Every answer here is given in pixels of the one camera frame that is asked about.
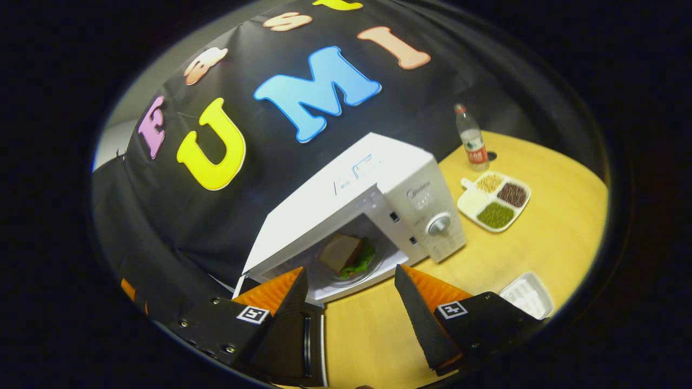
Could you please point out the black backdrop cloth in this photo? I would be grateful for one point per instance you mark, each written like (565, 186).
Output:
(205, 232)

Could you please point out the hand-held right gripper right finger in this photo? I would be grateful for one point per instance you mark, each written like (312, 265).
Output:
(419, 324)

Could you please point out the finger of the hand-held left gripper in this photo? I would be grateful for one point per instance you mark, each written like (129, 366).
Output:
(128, 290)

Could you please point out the sandwich with lettuce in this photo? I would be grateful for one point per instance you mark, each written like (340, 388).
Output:
(341, 253)

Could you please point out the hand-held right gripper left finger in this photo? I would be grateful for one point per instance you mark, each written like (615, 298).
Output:
(284, 319)

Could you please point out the white divided plate of grains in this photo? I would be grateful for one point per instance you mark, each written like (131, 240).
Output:
(494, 202)

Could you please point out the white ribbed tray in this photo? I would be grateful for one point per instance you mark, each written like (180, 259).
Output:
(527, 294)

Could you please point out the white microwave oven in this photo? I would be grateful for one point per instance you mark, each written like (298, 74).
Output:
(346, 178)

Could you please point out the clear plastic water bottle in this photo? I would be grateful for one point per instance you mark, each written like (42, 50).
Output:
(473, 143)

